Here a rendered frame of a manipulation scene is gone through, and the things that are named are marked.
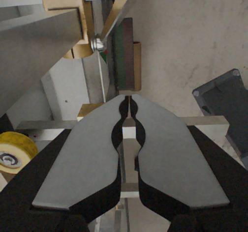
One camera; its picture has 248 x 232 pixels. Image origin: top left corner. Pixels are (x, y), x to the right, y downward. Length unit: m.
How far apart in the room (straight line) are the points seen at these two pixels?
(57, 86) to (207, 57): 0.96
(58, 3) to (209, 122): 0.33
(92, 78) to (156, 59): 0.77
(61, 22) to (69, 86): 0.41
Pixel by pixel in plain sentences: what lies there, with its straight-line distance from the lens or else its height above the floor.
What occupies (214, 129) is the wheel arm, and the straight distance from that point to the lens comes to 0.40.
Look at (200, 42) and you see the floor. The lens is 1.22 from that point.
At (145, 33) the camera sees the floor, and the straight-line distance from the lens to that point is 1.14.
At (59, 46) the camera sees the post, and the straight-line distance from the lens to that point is 0.18.
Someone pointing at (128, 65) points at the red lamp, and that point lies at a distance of 0.44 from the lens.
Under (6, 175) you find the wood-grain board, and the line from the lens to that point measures 0.46.
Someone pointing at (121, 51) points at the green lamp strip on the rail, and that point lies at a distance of 0.43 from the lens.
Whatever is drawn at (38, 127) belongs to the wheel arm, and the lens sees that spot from 0.41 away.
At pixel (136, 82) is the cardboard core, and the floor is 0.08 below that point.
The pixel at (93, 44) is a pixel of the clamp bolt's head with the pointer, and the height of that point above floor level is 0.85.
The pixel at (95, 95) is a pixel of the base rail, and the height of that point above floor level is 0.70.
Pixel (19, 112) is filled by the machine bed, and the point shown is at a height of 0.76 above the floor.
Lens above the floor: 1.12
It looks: 57 degrees down
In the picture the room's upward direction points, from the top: 178 degrees counter-clockwise
